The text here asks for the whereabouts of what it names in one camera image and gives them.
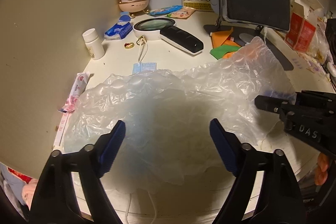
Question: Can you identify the clear bubble wrap sheet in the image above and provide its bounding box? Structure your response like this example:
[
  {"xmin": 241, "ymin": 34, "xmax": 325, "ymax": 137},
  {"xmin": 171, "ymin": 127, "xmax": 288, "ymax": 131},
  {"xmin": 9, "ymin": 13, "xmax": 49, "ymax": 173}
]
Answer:
[{"xmin": 63, "ymin": 38, "xmax": 295, "ymax": 193}]

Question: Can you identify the pink pillow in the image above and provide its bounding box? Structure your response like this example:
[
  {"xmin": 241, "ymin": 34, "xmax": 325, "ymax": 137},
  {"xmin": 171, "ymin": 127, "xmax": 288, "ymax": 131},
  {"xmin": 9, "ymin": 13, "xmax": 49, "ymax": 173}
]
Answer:
[{"xmin": 22, "ymin": 178, "xmax": 38, "ymax": 209}]

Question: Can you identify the red orange cushion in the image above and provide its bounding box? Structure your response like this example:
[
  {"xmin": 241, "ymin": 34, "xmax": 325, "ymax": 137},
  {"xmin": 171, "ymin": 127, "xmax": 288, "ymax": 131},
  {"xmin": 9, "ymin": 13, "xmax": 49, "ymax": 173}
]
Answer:
[{"xmin": 7, "ymin": 167, "xmax": 32, "ymax": 184}]

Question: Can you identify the red and white carton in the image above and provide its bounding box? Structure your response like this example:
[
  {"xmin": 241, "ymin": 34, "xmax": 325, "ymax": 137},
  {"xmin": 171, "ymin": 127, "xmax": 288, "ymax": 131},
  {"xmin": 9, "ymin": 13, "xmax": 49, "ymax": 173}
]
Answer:
[{"xmin": 285, "ymin": 0, "xmax": 323, "ymax": 53}]

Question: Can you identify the pink wrapper stick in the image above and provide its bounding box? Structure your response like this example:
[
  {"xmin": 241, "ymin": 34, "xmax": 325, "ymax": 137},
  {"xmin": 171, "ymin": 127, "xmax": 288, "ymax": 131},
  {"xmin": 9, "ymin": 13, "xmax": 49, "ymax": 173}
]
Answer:
[{"xmin": 59, "ymin": 72, "xmax": 91, "ymax": 113}]

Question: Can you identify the white pill bottle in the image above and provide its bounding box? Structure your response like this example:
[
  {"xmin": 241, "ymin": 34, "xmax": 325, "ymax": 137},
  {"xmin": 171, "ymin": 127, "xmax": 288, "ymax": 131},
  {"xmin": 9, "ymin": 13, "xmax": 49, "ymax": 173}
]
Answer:
[{"xmin": 82, "ymin": 28, "xmax": 105, "ymax": 60}]

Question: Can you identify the blue tissue pack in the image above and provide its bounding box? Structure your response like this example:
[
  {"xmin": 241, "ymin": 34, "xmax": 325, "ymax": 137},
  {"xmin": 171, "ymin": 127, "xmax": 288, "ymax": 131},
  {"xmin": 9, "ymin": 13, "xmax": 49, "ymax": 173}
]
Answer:
[{"xmin": 104, "ymin": 14, "xmax": 133, "ymax": 40}]

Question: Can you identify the black handled magnifying glass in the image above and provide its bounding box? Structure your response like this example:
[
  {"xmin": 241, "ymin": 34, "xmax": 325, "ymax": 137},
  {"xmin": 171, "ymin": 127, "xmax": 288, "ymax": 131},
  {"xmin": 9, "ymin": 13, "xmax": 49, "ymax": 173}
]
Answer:
[{"xmin": 133, "ymin": 18, "xmax": 204, "ymax": 56}]

